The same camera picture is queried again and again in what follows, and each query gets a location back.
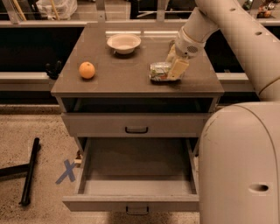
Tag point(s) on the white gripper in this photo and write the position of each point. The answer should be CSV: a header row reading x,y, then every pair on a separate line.
x,y
185,45

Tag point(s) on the green white 7up can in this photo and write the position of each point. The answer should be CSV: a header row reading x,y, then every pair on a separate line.
x,y
162,71

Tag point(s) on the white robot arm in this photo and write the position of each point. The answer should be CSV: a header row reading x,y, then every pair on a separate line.
x,y
239,147

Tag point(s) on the grey drawer cabinet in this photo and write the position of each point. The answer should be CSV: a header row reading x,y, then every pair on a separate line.
x,y
122,85

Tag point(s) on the open grey middle drawer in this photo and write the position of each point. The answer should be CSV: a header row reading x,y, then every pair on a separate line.
x,y
136,176

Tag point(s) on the white bowl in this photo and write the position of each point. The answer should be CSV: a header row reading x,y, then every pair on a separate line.
x,y
124,43

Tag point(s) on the orange fruit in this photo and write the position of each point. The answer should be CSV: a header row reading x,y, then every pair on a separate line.
x,y
87,70

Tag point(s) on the black clamp object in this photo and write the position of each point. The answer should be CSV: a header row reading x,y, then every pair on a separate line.
x,y
53,72

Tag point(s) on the white plastic bag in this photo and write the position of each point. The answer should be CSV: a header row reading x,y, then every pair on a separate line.
x,y
57,9

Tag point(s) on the blue tape cross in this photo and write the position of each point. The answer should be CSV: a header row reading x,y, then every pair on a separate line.
x,y
69,172

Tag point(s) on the black stand leg left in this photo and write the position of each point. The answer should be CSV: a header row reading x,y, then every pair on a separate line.
x,y
28,169

